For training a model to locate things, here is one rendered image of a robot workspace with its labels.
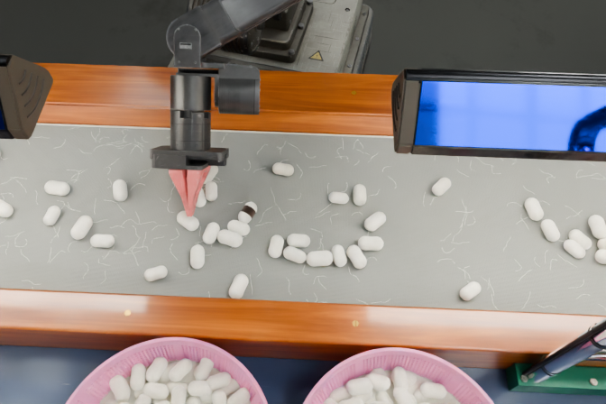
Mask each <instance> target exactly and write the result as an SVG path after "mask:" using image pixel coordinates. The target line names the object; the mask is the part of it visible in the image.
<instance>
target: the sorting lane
mask: <svg viewBox="0 0 606 404"><path fill-rule="evenodd" d="M162 145H168V146H170V128H158V127H133V126H109V125H85V124H36V126H35V128H34V131H33V133H32V137H30V138H29V139H28V140H24V139H0V152H1V156H0V199H1V200H3V201H4V202H6V203H7V204H9V205H11V206H12V208H13V210H14V211H13V213H12V214H11V215H10V216H8V217H1V216H0V288H4V289H43V290H63V291H83V292H103V293H123V294H143V295H163V296H183V297H203V298H231V297H230V296H229V289H230V287H231V285H232V283H233V280H234V277H235V276H236V275H238V274H244V275H246V276H247V278H248V285H247V287H246V289H245V291H244V294H243V296H242V297H241V298H242V299H262V300H282V301H302V302H322V303H342V304H362V305H383V306H403V307H423V308H461V309H481V310H501V311H521V312H541V313H561V314H581V315H602V316H606V264H602V263H599V262H597V261H596V260H595V254H596V252H597V251H599V250H600V249H599V248H598V246H597V243H598V241H599V240H600V239H598V238H596V237H594V236H593V234H592V230H591V227H590V226H589V224H588V220H589V218H590V217H591V216H594V215H598V216H601V217H602V218H603V220H604V223H605V224H606V161H560V160H537V159H512V158H489V157H465V156H442V155H417V154H411V153H409V154H403V153H396V152H395V151H394V141H393V136H376V135H351V134H327V133H279V132H255V131H231V130H211V147H214V148H228V149H229V157H228V158H226V165H225V166H217V167H218V172H217V174H216V175H215V176H214V178H213V179H212V180H211V181H214V182H215V183H216V184H217V198H216V200H214V201H209V200H207V199H206V201H207V202H206V204H205V205H204V206H203V207H196V208H195V212H194V215H193V216H194V217H195V218H196V219H197V220H198V222H199V226H198V228H197V229H196V230H195V231H189V230H188V229H186V228H185V227H184V226H183V225H181V224H180V223H179V222H178V221H177V215H178V213H179V212H181V211H185V208H184V205H183V202H182V199H181V196H180V194H179V192H178V190H177V189H176V187H175V185H174V183H173V181H172V179H171V177H170V174H169V169H156V168H152V159H150V149H153V148H156V147H159V146H162ZM277 162H280V163H285V164H290V165H291V166H292V167H293V168H294V172H293V174H292V175H291V176H283V175H278V174H275V173H274V172H273V170H272V166H273V165H274V164H275V163H277ZM441 178H448V179H450V181H451V187H450V188H449V189H448V190H447V191H446V192H445V193H444V194H443V195H441V196H436V195H435V194H434V193H433V191H432V187H433V186H434V185H435V184H436V183H437V182H438V181H439V180H440V179H441ZM119 179H121V180H124V181H125V182H126V185H127V199H126V200H125V201H122V202H119V201H116V200H115V199H114V194H113V184H114V182H115V181H117V180H119ZM50 180H55V181H61V182H66V183H68V184H69V187H70V191H69V193H68V194H67V195H66V196H58V195H52V194H48V193H47V192H46V191H45V189H44V186H45V184H46V183H47V182H48V181H50ZM358 184H362V185H364V186H365V188H366V202H365V204H364V205H362V206H357V205H356V204H355V203H354V186H356V185H358ZM332 192H341V193H345V194H347V196H348V197H349V200H348V202H347V203H345V204H336V203H332V202H331V201H330V200H329V194H330V193H332ZM530 197H533V198H535V199H537V201H538V202H539V204H540V206H541V208H542V210H543V212H544V216H543V218H542V219H540V220H538V221H535V220H532V219H531V218H530V217H529V215H528V211H527V209H526V208H525V201H526V200H527V199H528V198H530ZM248 202H253V203H254V204H255V205H256V206H257V211H256V214H255V215H254V217H253V218H252V220H251V221H250V222H249V223H247V225H248V226H250V232H249V234H247V235H242V238H243V242H242V244H241V245H240V246H238V247H232V246H229V245H226V244H222V243H219V241H218V240H217V238H216V240H215V241H214V242H213V243H211V244H206V243H204V241H203V234H204V232H205V231H206V228H207V226H208V224H210V223H217V224H218V225H219V227H220V230H219V232H220V231H221V230H224V229H225V230H228V227H227V226H228V223H229V222H230V221H232V220H237V221H239V219H238V215H239V213H240V211H241V210H242V208H243V206H244V205H245V204H246V203H248ZM52 206H57V207H59V208H60V216H59V218H58V219H57V221H56V223H55V224H54V225H45V224H44V223H43V218H44V216H45V214H46V213H47V211H48V209H49V208H50V207H52ZM376 212H382V213H383V214H384V215H385V216H386V221H385V223H384V224H383V225H381V226H380V227H379V228H377V229H376V230H375V231H368V230H366V229H365V227H364V222H365V220H366V219H367V218H368V217H370V216H371V215H373V214H374V213H376ZM81 216H90V217H91V218H92V220H93V224H92V226H91V228H90V229H89V231H88V232H87V234H86V236H85V237H84V238H82V239H79V240H76V239H74V238H73V237H72V236H71V233H70V231H71V229H72V227H73V226H74V224H75V223H76V222H77V221H78V219H79V218H80V217H81ZM546 219H550V220H552V221H553V222H554V223H555V225H556V227H557V229H558V231H559V233H560V237H559V239H558V240H557V241H555V242H550V241H548V240H547V239H546V237H545V235H544V233H543V231H542V228H541V223H542V222H543V221H544V220H546ZM574 229H577V230H580V231H581V232H582V233H583V234H584V235H586V236H587V237H588V238H590V239H591V241H592V246H591V248H589V249H587V250H585V256H584V257H583V258H582V259H576V258H574V257H573V255H571V254H570V253H569V252H568V251H567V250H566V249H565V248H564V242H565V241H566V240H570V239H569V236H568V235H569V233H570V231H572V230H574ZM95 234H110V235H112V236H113V237H114V239H115V243H114V245H113V246H111V247H109V248H105V247H94V246H92V244H91V243H90V239H91V237H92V236H93V235H95ZM291 234H305V235H307V236H308V237H309V238H310V244H309V246H308V247H306V248H299V247H295V248H297V249H300V250H301V251H303V252H304V253H305V254H306V256H307V255H308V254H309V253H310V252H316V251H329V252H331V253H332V248H333V247H334V246H335V245H341V246H343V248H344V253H345V256H346V260H347V261H346V264H345V266H343V267H338V266H336V265H335V263H334V258H333V261H332V263H331V264H329V265H327V266H317V267H313V266H310V265H309V264H308V263H307V261H304V262H302V263H296V262H293V261H291V260H288V259H286V258H285V257H284V255H283V251H284V249H285V248H286V247H288V246H289V245H288V243H287V238H288V236H289V235H291ZM274 235H280V236H281V237H282V238H283V240H284V244H283V247H282V252H281V255H280V256H279V257H278V258H272V257H270V255H269V247H270V243H271V238H272V237H273V236H274ZM362 236H378V237H380V238H381V239H382V240H383V247H382V248H381V249H380V250H379V251H364V250H362V249H361V251H362V253H363V255H364V256H365V258H366V261H367V262H366V265H365V267H363V268H362V269H357V268H355V267H354V265H353V263H352V262H351V260H350V258H349V257H348V256H347V253H346V251H347V249H348V247H349V246H351V245H357V246H358V241H359V239H360V238H361V237H362ZM197 244H198V245H201V246H202V247H203V248H204V250H205V262H204V265H203V266H202V267H201V268H199V269H195V268H193V267H192V266H191V265H190V251H191V248H192V247H193V246H194V245H197ZM358 247H359V246H358ZM359 248H360V247H359ZM161 265H162V266H164V267H166V269H167V271H168V273H167V275H166V276H165V277H164V278H162V279H158V280H154V281H147V280H146V279H145V278H144V273H145V272H146V270H148V269H150V268H155V267H158V266H161ZM472 281H475V282H478V283H479V284H480V286H481V291H480V293H479V294H477V295H476V296H474V297H473V298H472V299H470V300H463V299H462V298H461V297H460V290H461V289H462V288H463V287H465V286H466V285H467V284H469V283H470V282H472Z"/></svg>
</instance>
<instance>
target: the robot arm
mask: <svg viewBox="0 0 606 404"><path fill-rule="evenodd" d="M299 1H301V0H211V1H209V2H207V3H205V4H204V5H201V6H200V5H199V6H197V7H196V8H194V9H192V10H190V11H189V12H187V13H185V14H183V15H182V16H180V17H178V18H177V19H175V20H174V21H173V22H171V24H170V25H169V27H168V30H167V32H166V41H167V44H168V47H169V49H170V51H171V52H172V53H173V54H174V67H186V68H213V69H180V68H178V73H177V72H176V75H170V146H168V145H162V146H159V147H156V148H153V149H150V159H151V167H152V168H156V169H169V174H170V177H171V179H172V181H173V183H174V185H175V187H176V189H177V190H178V192H179V194H180V196H181V199H182V202H183V205H184V208H185V211H186V214H187V216H193V215H194V212H195V208H196V204H197V199H198V195H199V192H200V190H201V189H202V187H203V184H204V182H205V180H206V178H207V175H208V172H209V171H210V169H211V166H225V165H226V158H228V157H229V149H228V148H214V147H211V113H209V112H205V111H209V110H211V78H215V106H216V107H218V112H219V114H237V115H258V114H259V112H260V109H259V107H260V105H259V104H260V91H261V90H260V85H261V84H260V80H261V79H260V71H259V70H258V69H257V68H256V67H253V66H252V65H249V66H245V65H238V64H231V63H230V62H227V63H219V62H206V56H207V55H208V54H210V53H212V52H214V51H216V50H218V49H220V48H222V47H223V46H225V44H227V43H228V42H230V41H232V40H234V39H235V38H237V37H239V36H241V35H242V34H244V33H246V32H248V31H249V30H251V29H252V28H253V27H255V26H258V25H259V24H260V23H263V22H265V21H266V20H268V19H270V18H272V16H274V15H276V14H279V13H280V12H282V11H284V10H286V9H287V8H289V7H291V6H293V5H294V4H296V3H298V2H299Z"/></svg>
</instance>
